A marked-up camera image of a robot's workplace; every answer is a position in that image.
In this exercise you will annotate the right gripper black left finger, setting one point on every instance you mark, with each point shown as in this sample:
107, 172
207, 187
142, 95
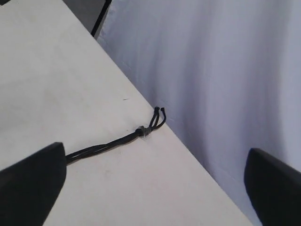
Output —
30, 187

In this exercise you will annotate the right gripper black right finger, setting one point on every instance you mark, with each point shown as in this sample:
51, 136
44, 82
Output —
274, 189

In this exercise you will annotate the black stand pole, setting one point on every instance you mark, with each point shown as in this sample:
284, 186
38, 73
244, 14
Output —
100, 17

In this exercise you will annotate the grey cable connector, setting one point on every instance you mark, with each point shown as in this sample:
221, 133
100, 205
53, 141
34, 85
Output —
143, 131

